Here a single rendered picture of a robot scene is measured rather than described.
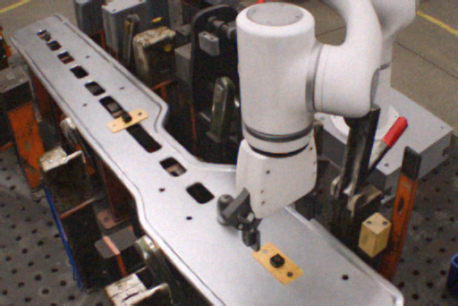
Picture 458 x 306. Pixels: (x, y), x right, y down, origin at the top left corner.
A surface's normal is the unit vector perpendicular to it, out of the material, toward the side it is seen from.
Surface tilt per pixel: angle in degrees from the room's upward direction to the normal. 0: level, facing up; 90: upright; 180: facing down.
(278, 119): 91
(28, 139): 90
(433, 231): 0
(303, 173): 92
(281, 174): 91
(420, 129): 1
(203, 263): 0
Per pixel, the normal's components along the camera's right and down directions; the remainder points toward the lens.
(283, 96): -0.24, 0.63
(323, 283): -0.05, -0.78
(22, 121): 0.58, 0.48
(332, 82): -0.34, 0.16
